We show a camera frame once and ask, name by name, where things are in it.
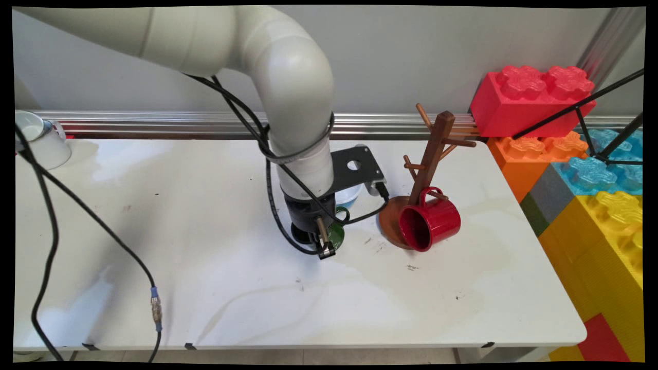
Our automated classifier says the brown wooden mug tree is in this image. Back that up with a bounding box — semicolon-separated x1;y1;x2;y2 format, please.
378;103;478;251

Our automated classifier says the big light blue toy block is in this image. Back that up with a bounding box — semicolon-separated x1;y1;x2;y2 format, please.
551;128;644;197

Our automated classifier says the black cable with brass plug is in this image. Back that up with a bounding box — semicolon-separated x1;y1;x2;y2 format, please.
208;76;332;256

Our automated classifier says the white mug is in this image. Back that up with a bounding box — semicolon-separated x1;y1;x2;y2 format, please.
15;110;73;171

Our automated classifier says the red mug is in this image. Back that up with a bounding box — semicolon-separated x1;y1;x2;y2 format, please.
398;186;462;253

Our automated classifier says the horizontal aluminium rail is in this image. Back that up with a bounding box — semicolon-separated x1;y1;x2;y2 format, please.
31;109;643;141

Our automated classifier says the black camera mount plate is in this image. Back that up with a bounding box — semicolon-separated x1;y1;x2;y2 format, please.
330;145;387;194

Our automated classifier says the big dark green toy block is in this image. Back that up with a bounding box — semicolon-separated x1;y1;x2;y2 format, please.
519;193;550;237

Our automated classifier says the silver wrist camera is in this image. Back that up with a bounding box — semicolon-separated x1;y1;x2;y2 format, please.
362;175;390;200

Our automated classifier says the low red toy block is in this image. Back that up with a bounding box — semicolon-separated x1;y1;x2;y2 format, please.
576;313;631;363

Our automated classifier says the black tripod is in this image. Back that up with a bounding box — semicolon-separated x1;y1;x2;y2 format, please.
511;68;645;167

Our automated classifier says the big red toy block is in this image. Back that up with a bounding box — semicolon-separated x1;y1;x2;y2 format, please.
469;65;597;139

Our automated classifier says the big grey toy block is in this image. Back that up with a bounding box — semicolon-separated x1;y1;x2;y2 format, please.
527;163;577;227

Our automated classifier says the big orange toy block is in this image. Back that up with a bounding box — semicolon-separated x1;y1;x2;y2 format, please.
486;132;589;204

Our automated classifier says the slanted aluminium post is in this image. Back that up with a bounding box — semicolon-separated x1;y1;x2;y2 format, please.
575;7;644;89

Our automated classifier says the grey velcro strap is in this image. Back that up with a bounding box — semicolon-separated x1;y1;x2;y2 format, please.
259;113;336;165

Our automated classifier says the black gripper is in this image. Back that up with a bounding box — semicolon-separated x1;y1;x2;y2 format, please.
284;192;338;261

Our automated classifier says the big yellow toy block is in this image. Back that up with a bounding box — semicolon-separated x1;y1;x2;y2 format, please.
537;191;644;363

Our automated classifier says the blue and white bowl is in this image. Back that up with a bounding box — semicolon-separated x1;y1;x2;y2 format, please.
334;184;367;211

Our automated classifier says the black camera cable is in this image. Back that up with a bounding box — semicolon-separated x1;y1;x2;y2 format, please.
184;73;390;227

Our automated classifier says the green enamel mug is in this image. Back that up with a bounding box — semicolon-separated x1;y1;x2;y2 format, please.
326;206;352;251

